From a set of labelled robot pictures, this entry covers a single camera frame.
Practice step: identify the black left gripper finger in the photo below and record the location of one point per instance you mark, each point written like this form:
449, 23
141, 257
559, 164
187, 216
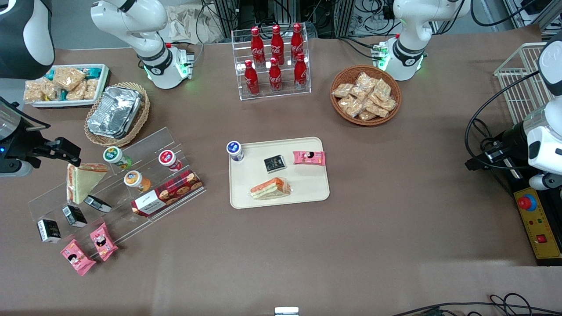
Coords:
494, 153
476, 164

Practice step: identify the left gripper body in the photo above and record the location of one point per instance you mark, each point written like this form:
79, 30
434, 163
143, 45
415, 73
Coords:
513, 137

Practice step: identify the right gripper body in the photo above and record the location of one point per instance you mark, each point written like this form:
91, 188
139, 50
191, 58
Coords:
23, 141

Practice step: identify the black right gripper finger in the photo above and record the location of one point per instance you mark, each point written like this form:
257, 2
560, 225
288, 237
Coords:
66, 145
74, 159

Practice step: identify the plastic triangle sandwich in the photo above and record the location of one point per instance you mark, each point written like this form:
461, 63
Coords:
270, 188
83, 182

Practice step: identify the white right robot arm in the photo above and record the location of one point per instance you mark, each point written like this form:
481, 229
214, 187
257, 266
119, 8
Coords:
164, 74

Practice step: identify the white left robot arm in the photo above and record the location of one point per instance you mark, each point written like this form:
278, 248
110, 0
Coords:
408, 26

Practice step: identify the beige rectangular serving tray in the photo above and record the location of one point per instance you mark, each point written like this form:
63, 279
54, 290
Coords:
303, 184

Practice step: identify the green gum bottle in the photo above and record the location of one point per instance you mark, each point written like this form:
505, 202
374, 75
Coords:
115, 157

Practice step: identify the small black carton box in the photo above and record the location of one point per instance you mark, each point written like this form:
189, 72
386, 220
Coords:
275, 163
49, 231
97, 204
74, 216

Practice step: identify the bagged rice crispy bar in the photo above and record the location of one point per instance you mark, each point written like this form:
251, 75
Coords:
91, 87
34, 92
68, 77
52, 90
77, 93

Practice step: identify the aluminium foil container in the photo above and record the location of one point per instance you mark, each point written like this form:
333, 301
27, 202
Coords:
114, 112

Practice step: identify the orange gum bottle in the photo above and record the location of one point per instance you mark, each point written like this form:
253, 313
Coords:
135, 180

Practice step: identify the clear acrylic tiered stand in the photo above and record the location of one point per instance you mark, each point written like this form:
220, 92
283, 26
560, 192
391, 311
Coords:
145, 142

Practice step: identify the white rectangular plastic bin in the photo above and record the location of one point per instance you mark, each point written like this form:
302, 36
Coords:
102, 79

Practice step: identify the flat wicker basket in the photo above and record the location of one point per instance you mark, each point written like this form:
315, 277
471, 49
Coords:
140, 118

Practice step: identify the yellow emergency stop control box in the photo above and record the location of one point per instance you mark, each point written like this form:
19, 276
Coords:
538, 224

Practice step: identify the pink cartoon snack pack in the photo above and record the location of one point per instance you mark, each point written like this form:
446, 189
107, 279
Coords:
77, 257
308, 158
104, 241

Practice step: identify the red gum bottle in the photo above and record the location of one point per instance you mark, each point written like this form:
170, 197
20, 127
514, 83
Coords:
169, 160

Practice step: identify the red plaid cookie box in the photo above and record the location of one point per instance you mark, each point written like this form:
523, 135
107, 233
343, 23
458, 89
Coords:
169, 193

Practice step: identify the clear bagged crispy snack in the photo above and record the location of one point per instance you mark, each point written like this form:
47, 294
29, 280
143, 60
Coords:
388, 104
342, 90
376, 109
360, 93
382, 87
366, 116
365, 80
351, 106

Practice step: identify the round brown wicker basket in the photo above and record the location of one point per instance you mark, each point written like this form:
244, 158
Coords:
347, 72

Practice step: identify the blue gum bottle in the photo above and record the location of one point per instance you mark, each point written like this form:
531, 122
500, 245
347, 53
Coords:
235, 150

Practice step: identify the crumpled white cloth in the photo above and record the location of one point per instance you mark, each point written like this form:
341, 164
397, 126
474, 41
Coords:
184, 26

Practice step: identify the red cola bottle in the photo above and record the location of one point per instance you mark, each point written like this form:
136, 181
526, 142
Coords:
275, 77
257, 44
297, 39
251, 79
277, 41
300, 72

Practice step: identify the clear acrylic bottle rack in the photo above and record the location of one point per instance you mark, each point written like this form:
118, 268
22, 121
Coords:
285, 94

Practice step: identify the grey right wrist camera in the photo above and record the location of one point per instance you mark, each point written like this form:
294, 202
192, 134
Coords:
15, 168

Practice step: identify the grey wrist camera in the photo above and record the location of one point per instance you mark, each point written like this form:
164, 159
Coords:
15, 168
544, 181

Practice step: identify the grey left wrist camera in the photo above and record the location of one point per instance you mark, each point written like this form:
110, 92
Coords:
544, 181

